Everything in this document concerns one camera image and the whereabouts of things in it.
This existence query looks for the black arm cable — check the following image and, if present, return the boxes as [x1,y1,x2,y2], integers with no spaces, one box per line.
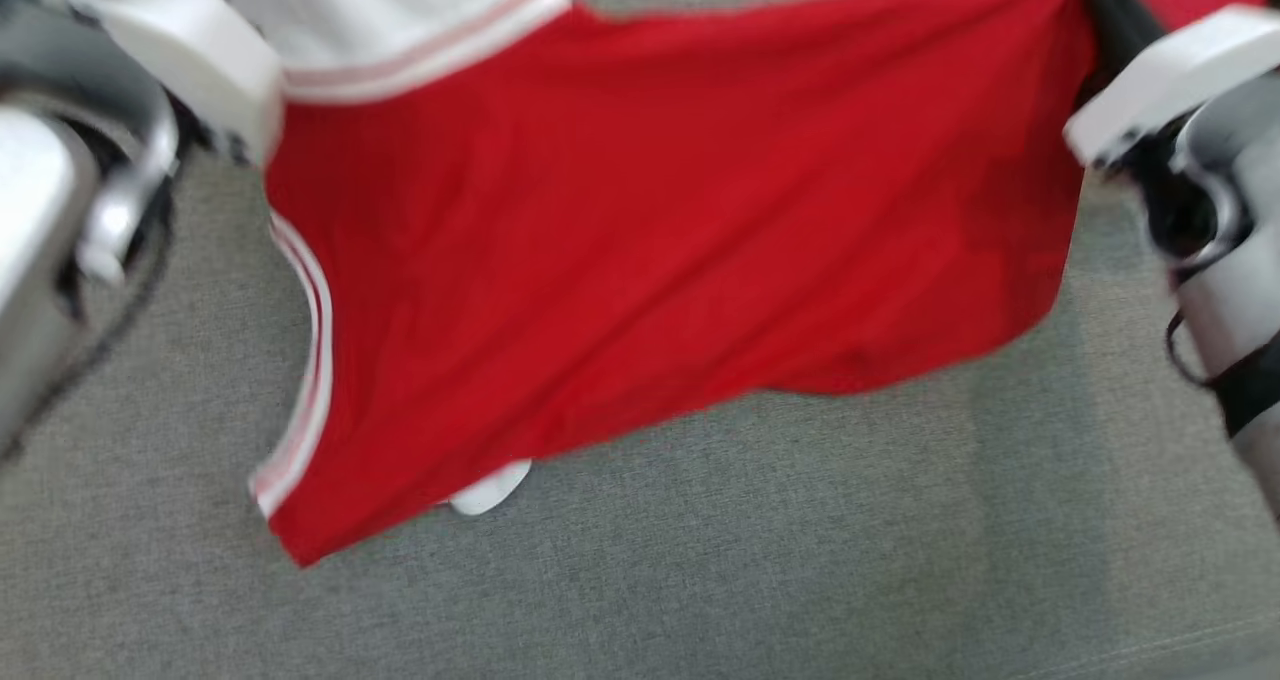
[0,160,177,463]
[1164,308,1217,389]

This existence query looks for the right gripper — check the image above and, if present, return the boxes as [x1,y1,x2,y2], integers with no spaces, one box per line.
[1073,0,1280,283]

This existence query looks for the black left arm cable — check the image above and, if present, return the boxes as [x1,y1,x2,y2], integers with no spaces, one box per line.
[0,160,177,463]

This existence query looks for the grey fabric sofa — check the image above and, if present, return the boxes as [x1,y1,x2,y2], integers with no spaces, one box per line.
[0,0,1280,680]

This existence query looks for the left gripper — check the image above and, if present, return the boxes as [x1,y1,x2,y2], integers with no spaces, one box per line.
[0,0,181,283]

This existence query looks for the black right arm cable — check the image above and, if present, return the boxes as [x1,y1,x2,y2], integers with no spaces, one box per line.
[1164,308,1217,389]

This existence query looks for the red and white jersey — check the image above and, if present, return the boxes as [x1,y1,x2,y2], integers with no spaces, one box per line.
[225,0,1271,569]

